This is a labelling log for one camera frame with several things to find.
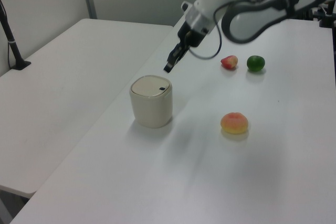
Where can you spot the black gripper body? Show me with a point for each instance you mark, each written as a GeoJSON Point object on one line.
{"type": "Point", "coordinates": [195, 36]}

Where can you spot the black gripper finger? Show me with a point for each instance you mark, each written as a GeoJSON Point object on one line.
{"type": "Point", "coordinates": [173, 57]}
{"type": "Point", "coordinates": [182, 54]}

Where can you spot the cream garbage bin with lid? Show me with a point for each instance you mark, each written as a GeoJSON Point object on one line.
{"type": "Point", "coordinates": [152, 108]}

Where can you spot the red bitten toy apple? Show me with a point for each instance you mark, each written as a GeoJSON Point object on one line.
{"type": "Point", "coordinates": [230, 62]}

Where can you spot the green toy lime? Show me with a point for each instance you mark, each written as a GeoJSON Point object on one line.
{"type": "Point", "coordinates": [255, 64]}

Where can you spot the orange yellow toy peach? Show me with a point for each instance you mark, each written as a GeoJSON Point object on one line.
{"type": "Point", "coordinates": [234, 123]}

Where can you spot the black pole with base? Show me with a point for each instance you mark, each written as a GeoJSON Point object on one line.
{"type": "Point", "coordinates": [11, 43]}

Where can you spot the black clamp mount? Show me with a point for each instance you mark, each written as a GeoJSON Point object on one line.
{"type": "Point", "coordinates": [326, 16]}

